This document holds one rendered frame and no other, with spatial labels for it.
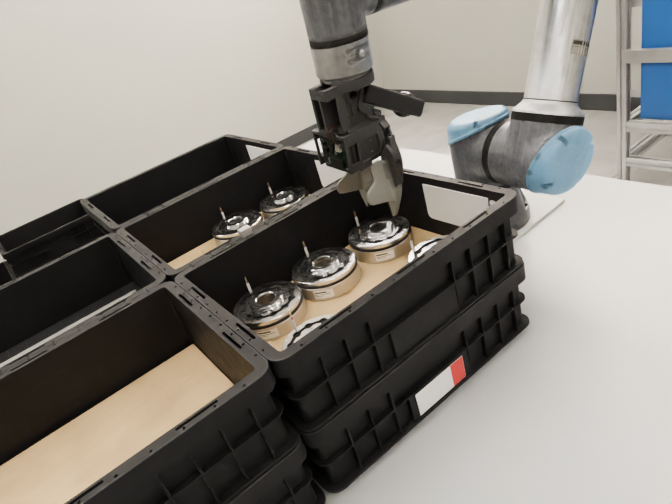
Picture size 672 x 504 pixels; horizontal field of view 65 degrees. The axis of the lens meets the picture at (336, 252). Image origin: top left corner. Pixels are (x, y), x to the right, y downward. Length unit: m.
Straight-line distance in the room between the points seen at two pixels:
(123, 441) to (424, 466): 0.37
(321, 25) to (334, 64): 0.05
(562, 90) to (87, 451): 0.85
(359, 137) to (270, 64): 3.55
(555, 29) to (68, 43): 3.16
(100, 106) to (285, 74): 1.39
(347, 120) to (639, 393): 0.50
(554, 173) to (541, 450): 0.44
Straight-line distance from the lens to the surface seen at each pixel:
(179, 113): 3.92
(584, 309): 0.90
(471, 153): 1.02
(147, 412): 0.74
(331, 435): 0.63
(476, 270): 0.72
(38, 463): 0.78
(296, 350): 0.55
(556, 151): 0.91
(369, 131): 0.72
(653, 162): 2.68
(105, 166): 3.80
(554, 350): 0.83
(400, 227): 0.86
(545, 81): 0.95
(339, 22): 0.68
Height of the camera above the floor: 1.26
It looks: 29 degrees down
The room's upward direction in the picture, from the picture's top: 17 degrees counter-clockwise
